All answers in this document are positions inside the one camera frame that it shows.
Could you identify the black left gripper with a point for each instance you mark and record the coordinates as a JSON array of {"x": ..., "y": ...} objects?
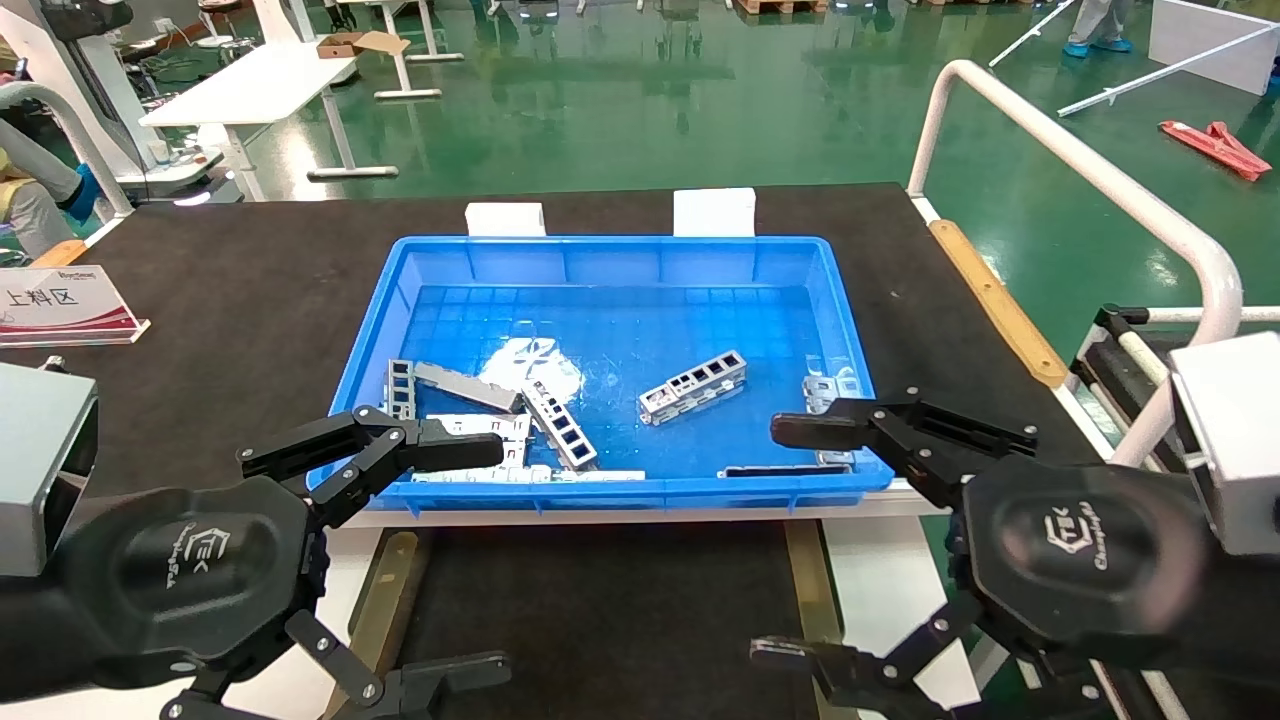
[{"x": 190, "y": 570}]

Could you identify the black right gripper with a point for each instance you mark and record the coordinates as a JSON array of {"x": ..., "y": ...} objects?
[{"x": 1080, "y": 560}]

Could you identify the grey metal ladder bracket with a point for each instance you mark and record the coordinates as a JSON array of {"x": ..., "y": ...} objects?
[
  {"x": 402, "y": 385},
  {"x": 560, "y": 425},
  {"x": 692, "y": 388}
]

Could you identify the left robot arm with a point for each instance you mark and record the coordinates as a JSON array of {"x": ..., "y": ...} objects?
[{"x": 30, "y": 640}]

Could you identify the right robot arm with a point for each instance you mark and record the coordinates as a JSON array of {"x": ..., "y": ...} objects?
[{"x": 1250, "y": 620}]

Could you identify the black container with brass edges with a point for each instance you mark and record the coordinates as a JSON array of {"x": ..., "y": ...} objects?
[{"x": 620, "y": 620}]

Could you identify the flat grey metal plate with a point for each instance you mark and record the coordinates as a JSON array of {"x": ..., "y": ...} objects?
[{"x": 465, "y": 386}]

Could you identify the long thin metal strip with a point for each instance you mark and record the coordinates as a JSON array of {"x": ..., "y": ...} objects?
[{"x": 600, "y": 475}]

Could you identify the long wooden edge strip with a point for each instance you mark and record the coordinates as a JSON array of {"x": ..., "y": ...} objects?
[{"x": 995, "y": 300}]

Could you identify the large blue plastic bin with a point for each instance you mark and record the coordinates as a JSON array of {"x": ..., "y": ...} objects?
[{"x": 620, "y": 300}]

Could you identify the white foam block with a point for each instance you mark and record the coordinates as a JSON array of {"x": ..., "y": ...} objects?
[
  {"x": 505, "y": 219},
  {"x": 714, "y": 212}
]

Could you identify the acrylic sign with red print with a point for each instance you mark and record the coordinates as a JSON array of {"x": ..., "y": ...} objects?
[{"x": 60, "y": 305}]

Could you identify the short wooden edge strip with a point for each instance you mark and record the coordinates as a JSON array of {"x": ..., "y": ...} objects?
[{"x": 60, "y": 254}]

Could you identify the white table with metal legs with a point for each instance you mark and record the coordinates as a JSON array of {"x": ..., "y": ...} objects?
[
  {"x": 410, "y": 60},
  {"x": 260, "y": 85}
]

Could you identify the open cardboard box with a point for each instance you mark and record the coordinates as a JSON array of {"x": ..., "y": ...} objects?
[{"x": 350, "y": 43}]

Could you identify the long white bar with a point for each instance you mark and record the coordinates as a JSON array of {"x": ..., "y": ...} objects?
[
  {"x": 1030, "y": 32},
  {"x": 1160, "y": 72}
]

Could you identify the person in grey coat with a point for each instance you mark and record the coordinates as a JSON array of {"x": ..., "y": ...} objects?
[{"x": 40, "y": 170}]

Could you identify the wooden pallet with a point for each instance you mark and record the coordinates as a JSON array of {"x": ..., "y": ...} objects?
[{"x": 780, "y": 6}]

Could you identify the person with blue shoe covers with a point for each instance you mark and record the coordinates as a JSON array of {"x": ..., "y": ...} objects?
[{"x": 1095, "y": 25}]

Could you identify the white machine stand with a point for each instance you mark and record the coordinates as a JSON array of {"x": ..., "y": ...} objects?
[{"x": 90, "y": 90}]

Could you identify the white board panel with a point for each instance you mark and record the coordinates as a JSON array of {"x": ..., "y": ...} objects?
[{"x": 1210, "y": 40}]

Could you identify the perforated flat metal bracket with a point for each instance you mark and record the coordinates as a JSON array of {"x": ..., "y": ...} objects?
[
  {"x": 825, "y": 392},
  {"x": 515, "y": 428},
  {"x": 510, "y": 456}
]

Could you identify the black roller frame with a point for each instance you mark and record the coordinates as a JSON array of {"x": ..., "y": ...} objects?
[{"x": 1110, "y": 370}]

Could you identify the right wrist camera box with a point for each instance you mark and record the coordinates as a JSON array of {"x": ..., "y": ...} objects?
[{"x": 1235, "y": 440}]

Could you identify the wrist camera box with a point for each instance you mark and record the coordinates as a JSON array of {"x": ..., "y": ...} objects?
[
  {"x": 40, "y": 470},
  {"x": 1235, "y": 440}
]

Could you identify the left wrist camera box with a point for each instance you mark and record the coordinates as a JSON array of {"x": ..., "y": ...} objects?
[{"x": 40, "y": 470}]

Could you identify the white tubular guard rail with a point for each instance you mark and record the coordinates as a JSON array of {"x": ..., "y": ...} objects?
[{"x": 1100, "y": 180}]

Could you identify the grey tubular guard rail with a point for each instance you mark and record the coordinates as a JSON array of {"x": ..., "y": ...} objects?
[{"x": 75, "y": 125}]

